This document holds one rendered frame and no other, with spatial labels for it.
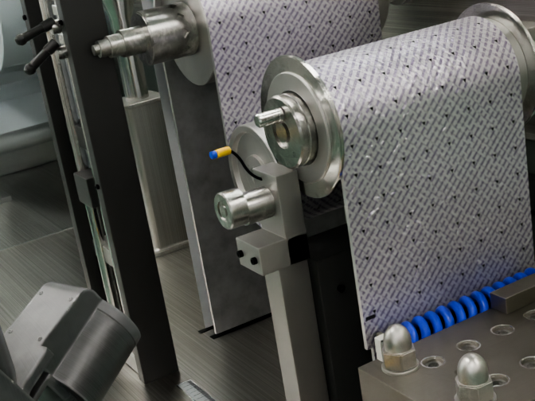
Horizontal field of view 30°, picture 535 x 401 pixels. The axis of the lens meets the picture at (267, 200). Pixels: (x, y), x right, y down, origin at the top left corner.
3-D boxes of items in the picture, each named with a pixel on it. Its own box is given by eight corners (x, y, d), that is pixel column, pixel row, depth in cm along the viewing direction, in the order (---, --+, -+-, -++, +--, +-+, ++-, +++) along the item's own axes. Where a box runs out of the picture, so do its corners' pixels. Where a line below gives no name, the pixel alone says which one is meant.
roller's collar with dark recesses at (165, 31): (135, 64, 119) (125, 10, 117) (180, 52, 122) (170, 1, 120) (157, 68, 114) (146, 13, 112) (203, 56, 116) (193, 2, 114)
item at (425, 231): (365, 348, 102) (341, 179, 96) (532, 275, 112) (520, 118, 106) (367, 350, 101) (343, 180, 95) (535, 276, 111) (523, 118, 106)
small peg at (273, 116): (253, 125, 97) (252, 112, 96) (277, 118, 98) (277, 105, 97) (260, 130, 96) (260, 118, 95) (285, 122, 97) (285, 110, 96)
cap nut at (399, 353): (373, 367, 96) (368, 325, 94) (404, 353, 97) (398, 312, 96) (396, 380, 93) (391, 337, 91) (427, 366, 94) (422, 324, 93)
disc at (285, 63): (272, 183, 108) (250, 50, 103) (276, 182, 108) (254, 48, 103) (349, 212, 95) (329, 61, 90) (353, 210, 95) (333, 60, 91)
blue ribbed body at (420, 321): (381, 356, 102) (377, 325, 101) (534, 287, 111) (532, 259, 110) (402, 367, 99) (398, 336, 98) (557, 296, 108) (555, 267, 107)
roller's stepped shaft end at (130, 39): (91, 63, 115) (85, 36, 114) (138, 51, 117) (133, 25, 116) (101, 65, 112) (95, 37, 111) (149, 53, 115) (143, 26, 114)
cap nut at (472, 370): (446, 399, 88) (440, 354, 87) (477, 383, 90) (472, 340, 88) (474, 414, 85) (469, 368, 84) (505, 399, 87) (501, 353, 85)
